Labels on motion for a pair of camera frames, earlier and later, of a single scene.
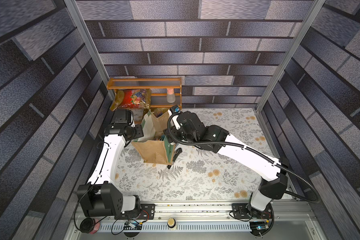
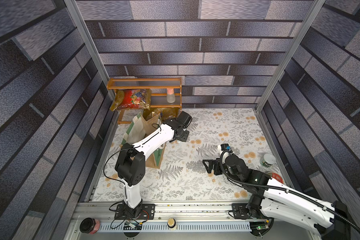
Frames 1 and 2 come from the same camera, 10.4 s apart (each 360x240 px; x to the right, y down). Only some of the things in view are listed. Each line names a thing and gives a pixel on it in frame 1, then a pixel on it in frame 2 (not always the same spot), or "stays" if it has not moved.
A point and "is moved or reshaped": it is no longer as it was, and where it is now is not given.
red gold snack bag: (132, 99) stays
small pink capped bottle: (170, 96) stays
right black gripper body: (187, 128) -> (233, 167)
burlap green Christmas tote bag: (150, 141) is moved or reshaped
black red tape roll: (89, 225) stays
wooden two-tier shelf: (166, 92) stays
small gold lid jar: (171, 222) stays
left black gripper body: (136, 131) -> (184, 135)
